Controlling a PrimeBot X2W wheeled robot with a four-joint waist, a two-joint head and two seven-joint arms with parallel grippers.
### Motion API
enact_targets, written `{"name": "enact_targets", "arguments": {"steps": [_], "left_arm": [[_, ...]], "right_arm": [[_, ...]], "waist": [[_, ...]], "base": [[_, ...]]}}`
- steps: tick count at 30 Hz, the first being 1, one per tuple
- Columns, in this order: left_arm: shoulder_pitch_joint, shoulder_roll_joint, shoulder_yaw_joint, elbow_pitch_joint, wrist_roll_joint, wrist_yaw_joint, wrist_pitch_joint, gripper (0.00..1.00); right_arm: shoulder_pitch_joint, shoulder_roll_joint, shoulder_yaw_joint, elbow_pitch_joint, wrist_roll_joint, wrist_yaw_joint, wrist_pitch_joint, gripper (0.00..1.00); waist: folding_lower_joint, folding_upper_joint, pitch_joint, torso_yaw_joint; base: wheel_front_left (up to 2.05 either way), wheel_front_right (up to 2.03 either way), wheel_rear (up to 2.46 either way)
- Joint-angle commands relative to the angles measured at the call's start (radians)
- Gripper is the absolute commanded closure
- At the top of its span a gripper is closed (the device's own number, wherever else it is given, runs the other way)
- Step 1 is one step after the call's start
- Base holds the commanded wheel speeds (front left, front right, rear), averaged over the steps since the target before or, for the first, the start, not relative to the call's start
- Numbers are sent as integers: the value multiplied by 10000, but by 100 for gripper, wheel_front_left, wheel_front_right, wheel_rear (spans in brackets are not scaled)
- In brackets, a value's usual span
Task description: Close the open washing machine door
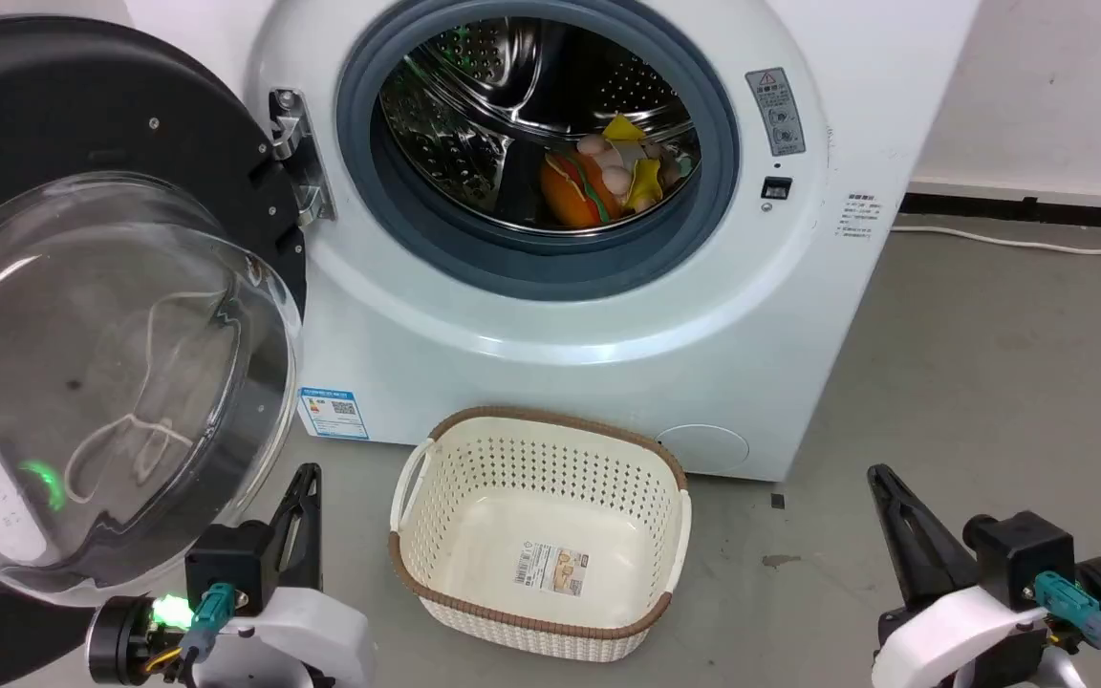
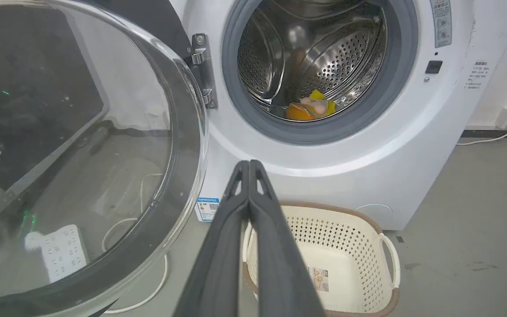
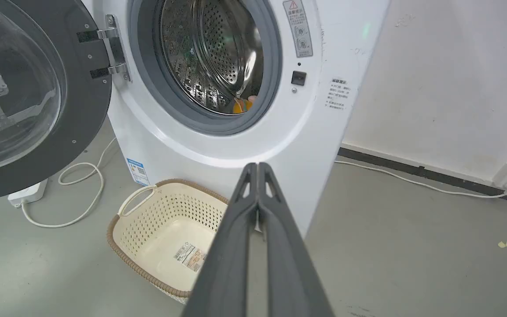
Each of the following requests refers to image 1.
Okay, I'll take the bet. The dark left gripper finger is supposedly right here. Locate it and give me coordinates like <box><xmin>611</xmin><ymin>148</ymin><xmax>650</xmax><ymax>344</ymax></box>
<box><xmin>285</xmin><ymin>467</ymin><xmax>324</xmax><ymax>593</ymax></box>
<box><xmin>267</xmin><ymin>465</ymin><xmax>314</xmax><ymax>595</ymax></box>

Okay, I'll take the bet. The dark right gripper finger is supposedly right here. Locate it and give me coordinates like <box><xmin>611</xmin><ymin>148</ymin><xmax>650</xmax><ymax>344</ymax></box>
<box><xmin>880</xmin><ymin>468</ymin><xmax>982</xmax><ymax>598</ymax></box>
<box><xmin>867</xmin><ymin>464</ymin><xmax>943</xmax><ymax>613</ymax></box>

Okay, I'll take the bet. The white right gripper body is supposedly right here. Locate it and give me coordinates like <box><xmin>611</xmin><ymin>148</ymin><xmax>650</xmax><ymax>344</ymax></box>
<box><xmin>870</xmin><ymin>585</ymin><xmax>1053</xmax><ymax>688</ymax></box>

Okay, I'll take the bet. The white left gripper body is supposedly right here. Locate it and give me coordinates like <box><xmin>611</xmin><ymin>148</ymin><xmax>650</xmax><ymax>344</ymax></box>
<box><xmin>189</xmin><ymin>585</ymin><xmax>375</xmax><ymax>688</ymax></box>

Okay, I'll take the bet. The white front-load washing machine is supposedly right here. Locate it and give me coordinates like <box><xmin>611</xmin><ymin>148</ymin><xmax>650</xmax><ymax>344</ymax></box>
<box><xmin>125</xmin><ymin>0</ymin><xmax>982</xmax><ymax>484</ymax></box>

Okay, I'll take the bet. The metal door hinge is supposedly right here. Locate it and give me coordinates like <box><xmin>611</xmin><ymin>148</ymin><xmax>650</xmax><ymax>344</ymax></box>
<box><xmin>269</xmin><ymin>88</ymin><xmax>337</xmax><ymax>228</ymax></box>

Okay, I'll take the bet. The black washer door glass bowl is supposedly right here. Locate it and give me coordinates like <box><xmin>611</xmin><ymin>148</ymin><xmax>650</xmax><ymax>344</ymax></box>
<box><xmin>0</xmin><ymin>14</ymin><xmax>313</xmax><ymax>688</ymax></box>

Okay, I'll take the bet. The blue energy label sticker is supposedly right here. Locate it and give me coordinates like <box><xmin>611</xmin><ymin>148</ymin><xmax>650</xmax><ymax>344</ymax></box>
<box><xmin>297</xmin><ymin>386</ymin><xmax>371</xmax><ymax>441</ymax></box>

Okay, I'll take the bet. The cream plastic laundry basket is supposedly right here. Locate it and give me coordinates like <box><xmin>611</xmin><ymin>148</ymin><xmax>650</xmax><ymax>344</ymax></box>
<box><xmin>388</xmin><ymin>406</ymin><xmax>694</xmax><ymax>664</ymax></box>

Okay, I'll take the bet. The round white filter cover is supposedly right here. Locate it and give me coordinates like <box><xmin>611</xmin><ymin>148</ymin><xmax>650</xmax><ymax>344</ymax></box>
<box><xmin>655</xmin><ymin>423</ymin><xmax>751</xmax><ymax>475</ymax></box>

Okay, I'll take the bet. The paper product label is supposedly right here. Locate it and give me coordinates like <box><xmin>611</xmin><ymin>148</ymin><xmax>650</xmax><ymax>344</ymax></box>
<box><xmin>512</xmin><ymin>540</ymin><xmax>586</xmax><ymax>596</ymax></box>

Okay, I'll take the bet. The small white text sticker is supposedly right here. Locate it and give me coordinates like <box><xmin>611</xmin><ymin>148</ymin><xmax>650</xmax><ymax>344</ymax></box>
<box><xmin>836</xmin><ymin>193</ymin><xmax>885</xmax><ymax>241</ymax></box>

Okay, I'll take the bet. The black baseboard strip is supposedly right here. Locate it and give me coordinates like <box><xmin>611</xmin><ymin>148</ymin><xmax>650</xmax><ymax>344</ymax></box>
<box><xmin>898</xmin><ymin>191</ymin><xmax>1101</xmax><ymax>233</ymax></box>

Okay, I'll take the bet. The orange burger plush toy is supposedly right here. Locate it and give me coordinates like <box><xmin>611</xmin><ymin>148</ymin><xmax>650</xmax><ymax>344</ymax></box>
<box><xmin>540</xmin><ymin>151</ymin><xmax>624</xmax><ymax>229</ymax></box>

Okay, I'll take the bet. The grey warning label sticker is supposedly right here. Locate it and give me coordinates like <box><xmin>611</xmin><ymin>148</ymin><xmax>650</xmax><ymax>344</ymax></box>
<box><xmin>745</xmin><ymin>67</ymin><xmax>808</xmax><ymax>158</ymax></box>

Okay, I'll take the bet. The stainless steel washer drum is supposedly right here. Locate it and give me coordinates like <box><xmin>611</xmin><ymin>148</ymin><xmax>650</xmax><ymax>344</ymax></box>
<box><xmin>378</xmin><ymin>17</ymin><xmax>702</xmax><ymax>236</ymax></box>

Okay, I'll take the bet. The yellow and white doll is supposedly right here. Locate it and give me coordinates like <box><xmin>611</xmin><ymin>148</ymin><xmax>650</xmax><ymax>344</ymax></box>
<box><xmin>576</xmin><ymin>114</ymin><xmax>695</xmax><ymax>214</ymax></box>

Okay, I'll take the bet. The teal plug left cable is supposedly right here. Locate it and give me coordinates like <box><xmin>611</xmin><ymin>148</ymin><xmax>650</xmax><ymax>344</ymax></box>
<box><xmin>141</xmin><ymin>581</ymin><xmax>238</xmax><ymax>681</ymax></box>

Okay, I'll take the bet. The teal plug cable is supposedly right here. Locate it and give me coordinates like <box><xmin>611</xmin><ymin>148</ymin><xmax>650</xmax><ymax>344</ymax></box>
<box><xmin>1031</xmin><ymin>570</ymin><xmax>1101</xmax><ymax>688</ymax></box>
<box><xmin>141</xmin><ymin>581</ymin><xmax>238</xmax><ymax>681</ymax></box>

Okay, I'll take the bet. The teal plug right cable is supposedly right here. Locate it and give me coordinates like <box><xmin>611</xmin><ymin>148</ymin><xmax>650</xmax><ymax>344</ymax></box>
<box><xmin>1031</xmin><ymin>570</ymin><xmax>1101</xmax><ymax>688</ymax></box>

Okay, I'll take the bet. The white floor cable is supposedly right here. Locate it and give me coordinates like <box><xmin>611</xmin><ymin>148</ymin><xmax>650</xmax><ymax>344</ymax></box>
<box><xmin>889</xmin><ymin>224</ymin><xmax>1101</xmax><ymax>257</ymax></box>

